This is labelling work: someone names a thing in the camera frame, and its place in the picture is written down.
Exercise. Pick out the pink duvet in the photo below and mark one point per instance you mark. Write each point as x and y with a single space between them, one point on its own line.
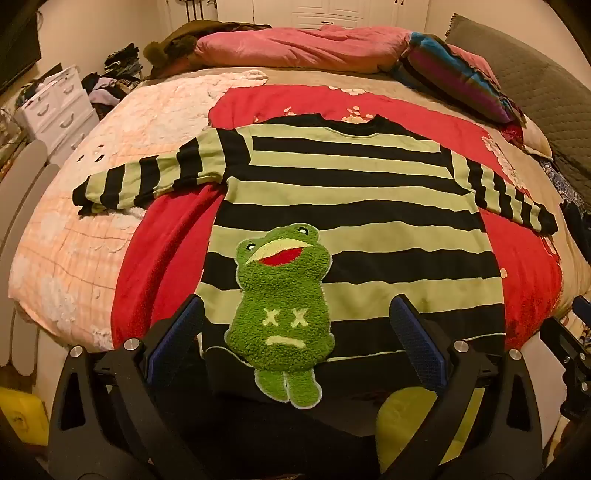
300 46

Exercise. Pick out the yellow box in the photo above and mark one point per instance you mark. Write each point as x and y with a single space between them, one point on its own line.
23 415

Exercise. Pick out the blue white patterned cloth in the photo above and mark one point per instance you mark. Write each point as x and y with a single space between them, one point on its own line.
561 184

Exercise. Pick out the multicolour striped pillow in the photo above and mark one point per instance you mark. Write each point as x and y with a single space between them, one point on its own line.
455 78

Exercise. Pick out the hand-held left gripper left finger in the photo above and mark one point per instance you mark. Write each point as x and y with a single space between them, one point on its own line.
183 325

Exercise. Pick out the red floral blanket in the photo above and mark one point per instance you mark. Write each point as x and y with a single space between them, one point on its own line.
171 240

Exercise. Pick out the grey bed footboard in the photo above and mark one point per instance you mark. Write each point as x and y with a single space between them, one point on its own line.
23 194

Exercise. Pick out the grey quilted headboard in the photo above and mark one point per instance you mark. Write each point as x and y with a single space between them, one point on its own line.
545 92

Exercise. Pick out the white wardrobe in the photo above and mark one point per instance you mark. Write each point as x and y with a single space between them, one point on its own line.
323 11

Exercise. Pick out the pile of dark clothes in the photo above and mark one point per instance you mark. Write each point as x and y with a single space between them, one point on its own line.
115 74

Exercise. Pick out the brown fur-trimmed coat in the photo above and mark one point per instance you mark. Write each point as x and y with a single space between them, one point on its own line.
184 41

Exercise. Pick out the white drawer cabinet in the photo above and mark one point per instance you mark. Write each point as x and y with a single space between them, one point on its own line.
60 110

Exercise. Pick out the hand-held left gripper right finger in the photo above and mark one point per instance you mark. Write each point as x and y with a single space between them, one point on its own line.
414 344

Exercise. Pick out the beige pillow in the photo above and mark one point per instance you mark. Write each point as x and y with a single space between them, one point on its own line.
538 138

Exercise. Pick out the pink white cartoon quilt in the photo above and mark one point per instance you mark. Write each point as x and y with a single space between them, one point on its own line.
69 230

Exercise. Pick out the black television screen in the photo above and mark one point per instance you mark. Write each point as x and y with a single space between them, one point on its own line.
18 50

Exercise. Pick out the green black striped frog sweater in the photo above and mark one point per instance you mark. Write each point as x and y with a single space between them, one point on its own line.
346 184

